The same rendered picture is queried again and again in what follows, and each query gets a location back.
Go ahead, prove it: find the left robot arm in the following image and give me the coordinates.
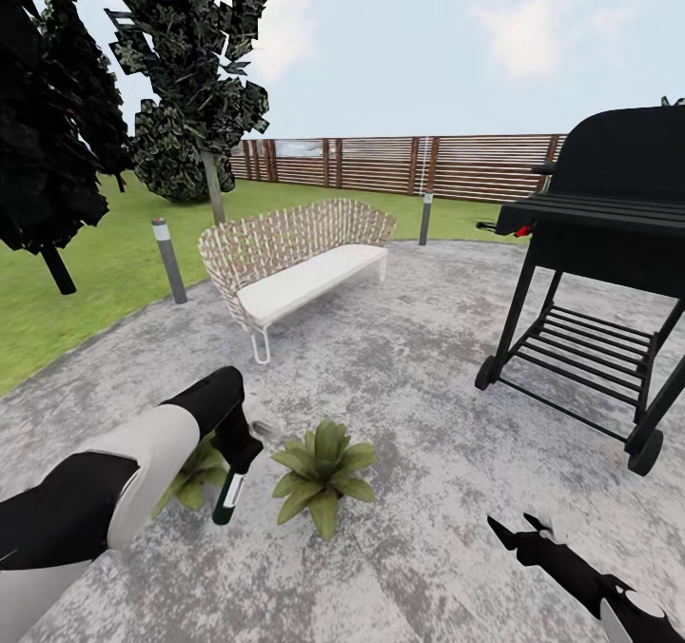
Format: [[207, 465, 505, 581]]
[[0, 367, 283, 643]]

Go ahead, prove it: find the insectifuge atomizer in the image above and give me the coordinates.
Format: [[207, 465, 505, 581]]
[[212, 460, 246, 526]]

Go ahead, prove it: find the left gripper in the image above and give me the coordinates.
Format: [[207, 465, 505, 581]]
[[210, 412, 263, 470]]

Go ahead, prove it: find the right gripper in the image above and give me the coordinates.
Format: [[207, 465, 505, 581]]
[[487, 513, 583, 593]]

